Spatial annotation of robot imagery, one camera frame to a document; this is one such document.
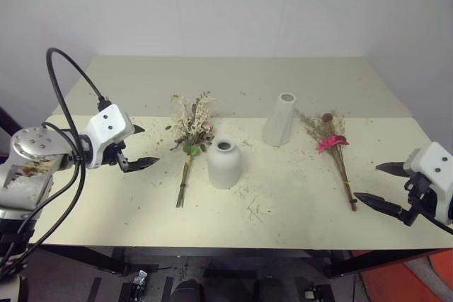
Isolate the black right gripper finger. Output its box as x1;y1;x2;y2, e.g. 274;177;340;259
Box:
375;161;408;178
353;192;418;228

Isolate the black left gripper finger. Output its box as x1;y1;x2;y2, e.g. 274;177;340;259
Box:
122;156;161;175
127;123;147;137

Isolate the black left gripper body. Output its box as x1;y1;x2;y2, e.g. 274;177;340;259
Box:
101;140;131;173

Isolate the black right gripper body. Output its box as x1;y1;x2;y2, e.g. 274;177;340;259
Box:
403;172;437;219

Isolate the round white ceramic vase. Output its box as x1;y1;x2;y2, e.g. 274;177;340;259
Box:
206;137;243;190

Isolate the tall white ceramic vase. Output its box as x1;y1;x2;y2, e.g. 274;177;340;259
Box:
261;92;297;148

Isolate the dried white flower bouquet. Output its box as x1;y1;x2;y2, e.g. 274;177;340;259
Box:
164;91;217;209

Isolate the dried pink flower bouquet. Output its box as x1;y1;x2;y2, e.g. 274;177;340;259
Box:
298;110;359;212

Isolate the orange floor mat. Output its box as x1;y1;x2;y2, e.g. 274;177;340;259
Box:
352;249;453;302

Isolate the dark slanted bar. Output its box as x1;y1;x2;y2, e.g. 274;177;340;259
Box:
0;105;23;137

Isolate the dark rounded shape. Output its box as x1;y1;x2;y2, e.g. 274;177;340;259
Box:
168;279;207;302

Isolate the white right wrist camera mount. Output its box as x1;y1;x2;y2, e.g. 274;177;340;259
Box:
403;141;453;226

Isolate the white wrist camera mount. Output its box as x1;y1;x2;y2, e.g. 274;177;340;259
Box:
403;141;453;226
86;103;136;170

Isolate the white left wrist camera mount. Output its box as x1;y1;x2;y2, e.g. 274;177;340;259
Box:
86;103;136;170

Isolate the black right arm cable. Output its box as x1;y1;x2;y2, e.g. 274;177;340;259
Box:
417;206;453;236

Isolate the black metal table frame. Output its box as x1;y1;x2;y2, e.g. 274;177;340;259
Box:
31;243;443;279

